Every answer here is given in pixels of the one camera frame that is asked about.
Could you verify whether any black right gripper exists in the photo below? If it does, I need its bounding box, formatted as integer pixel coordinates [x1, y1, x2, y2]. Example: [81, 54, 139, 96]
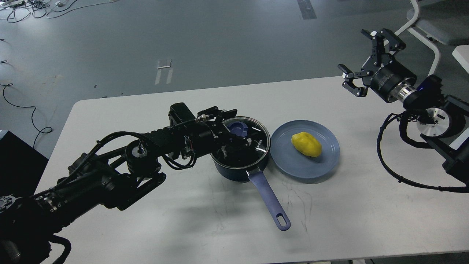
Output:
[338, 28, 417, 103]

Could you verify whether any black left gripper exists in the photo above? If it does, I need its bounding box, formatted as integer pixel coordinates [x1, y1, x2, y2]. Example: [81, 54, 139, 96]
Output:
[191, 106, 249, 158]

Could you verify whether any glass lid blue knob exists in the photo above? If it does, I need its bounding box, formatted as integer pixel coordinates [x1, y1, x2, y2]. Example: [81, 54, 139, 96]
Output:
[210, 116, 272, 171]

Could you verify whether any dark blue saucepan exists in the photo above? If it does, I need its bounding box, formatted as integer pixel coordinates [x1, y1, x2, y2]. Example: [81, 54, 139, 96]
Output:
[210, 116, 291, 231]

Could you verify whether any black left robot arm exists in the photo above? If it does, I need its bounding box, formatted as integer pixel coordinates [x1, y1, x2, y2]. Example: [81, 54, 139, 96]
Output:
[1, 103, 244, 264]

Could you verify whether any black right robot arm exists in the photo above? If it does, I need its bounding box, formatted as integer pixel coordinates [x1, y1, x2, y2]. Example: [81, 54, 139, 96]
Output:
[338, 28, 469, 193]

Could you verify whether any yellow potato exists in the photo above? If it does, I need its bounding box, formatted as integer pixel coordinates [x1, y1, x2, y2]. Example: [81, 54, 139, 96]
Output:
[291, 131, 322, 158]

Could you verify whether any blue plate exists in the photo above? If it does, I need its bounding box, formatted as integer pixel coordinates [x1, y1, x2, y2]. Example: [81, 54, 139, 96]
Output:
[271, 120, 340, 182]

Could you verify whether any white chair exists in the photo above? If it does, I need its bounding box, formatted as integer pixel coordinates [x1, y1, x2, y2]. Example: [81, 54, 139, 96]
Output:
[395, 0, 469, 75]

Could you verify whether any white table corner right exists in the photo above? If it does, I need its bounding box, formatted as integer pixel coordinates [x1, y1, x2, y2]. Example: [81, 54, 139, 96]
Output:
[452, 44, 469, 73]

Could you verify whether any black box left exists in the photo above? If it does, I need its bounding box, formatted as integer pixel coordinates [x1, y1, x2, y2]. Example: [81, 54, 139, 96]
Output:
[0, 130, 49, 197]

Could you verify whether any black floor cable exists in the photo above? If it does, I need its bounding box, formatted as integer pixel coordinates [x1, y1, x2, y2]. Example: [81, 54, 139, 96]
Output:
[0, 37, 53, 149]

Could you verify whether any floor cable bundle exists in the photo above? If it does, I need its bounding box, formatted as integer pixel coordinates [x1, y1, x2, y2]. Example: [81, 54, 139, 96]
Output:
[0, 0, 121, 23]

